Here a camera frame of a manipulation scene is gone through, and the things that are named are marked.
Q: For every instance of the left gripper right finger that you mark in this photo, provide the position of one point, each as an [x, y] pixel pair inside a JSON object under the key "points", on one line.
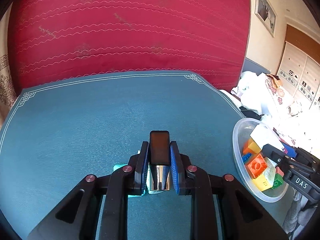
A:
{"points": [[221, 207]]}

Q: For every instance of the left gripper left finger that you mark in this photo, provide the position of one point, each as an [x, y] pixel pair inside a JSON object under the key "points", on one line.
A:
{"points": [[96, 208]]}

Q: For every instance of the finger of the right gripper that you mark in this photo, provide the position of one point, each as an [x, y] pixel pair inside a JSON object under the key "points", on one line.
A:
{"points": [[293, 152], [274, 154]]}

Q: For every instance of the pink green toy brick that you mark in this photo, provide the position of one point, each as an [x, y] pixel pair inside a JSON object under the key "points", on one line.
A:
{"points": [[278, 178]]}

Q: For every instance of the green orange toy brick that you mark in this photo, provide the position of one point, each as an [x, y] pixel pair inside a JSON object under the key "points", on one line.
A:
{"points": [[256, 165]]}

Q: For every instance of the yellow orange toy brick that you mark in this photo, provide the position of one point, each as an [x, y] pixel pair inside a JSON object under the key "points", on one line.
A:
{"points": [[251, 146]]}

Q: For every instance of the white yellow medicine box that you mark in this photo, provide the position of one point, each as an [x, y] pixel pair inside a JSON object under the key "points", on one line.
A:
{"points": [[266, 179]]}

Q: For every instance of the blue toy brick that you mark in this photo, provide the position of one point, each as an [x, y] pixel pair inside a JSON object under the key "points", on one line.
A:
{"points": [[246, 157]]}

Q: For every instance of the dark brown lipstick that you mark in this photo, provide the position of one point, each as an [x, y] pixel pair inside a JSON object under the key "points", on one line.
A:
{"points": [[159, 162]]}

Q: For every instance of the white red medicine box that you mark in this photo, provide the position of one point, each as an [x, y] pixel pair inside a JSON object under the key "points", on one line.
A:
{"points": [[262, 136]]}

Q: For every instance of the gloved right hand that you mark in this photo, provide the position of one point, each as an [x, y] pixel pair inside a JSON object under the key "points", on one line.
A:
{"points": [[298, 215]]}

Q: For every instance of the white clothes pile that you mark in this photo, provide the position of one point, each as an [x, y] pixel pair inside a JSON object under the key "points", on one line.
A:
{"points": [[297, 126]]}

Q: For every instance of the clear plastic bowl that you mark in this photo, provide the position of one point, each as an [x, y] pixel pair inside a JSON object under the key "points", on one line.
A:
{"points": [[241, 133]]}

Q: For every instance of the black cloth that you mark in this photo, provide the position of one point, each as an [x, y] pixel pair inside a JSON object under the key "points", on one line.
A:
{"points": [[248, 113]]}

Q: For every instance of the floral patterned cloth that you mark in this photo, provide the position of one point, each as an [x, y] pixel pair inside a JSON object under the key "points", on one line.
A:
{"points": [[274, 87]]}

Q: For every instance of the wooden wardrobe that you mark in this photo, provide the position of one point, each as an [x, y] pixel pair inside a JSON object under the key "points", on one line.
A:
{"points": [[299, 67]]}

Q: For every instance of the teal table mat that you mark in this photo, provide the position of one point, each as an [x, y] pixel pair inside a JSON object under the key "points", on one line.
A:
{"points": [[58, 133]]}

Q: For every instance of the beige patterned curtain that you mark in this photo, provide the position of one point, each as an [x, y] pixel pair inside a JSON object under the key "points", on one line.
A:
{"points": [[7, 92]]}

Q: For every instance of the red quilted mattress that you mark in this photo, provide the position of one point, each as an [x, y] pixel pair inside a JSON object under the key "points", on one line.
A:
{"points": [[52, 40]]}

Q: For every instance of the framed wall picture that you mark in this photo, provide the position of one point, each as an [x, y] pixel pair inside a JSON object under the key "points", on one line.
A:
{"points": [[266, 14]]}

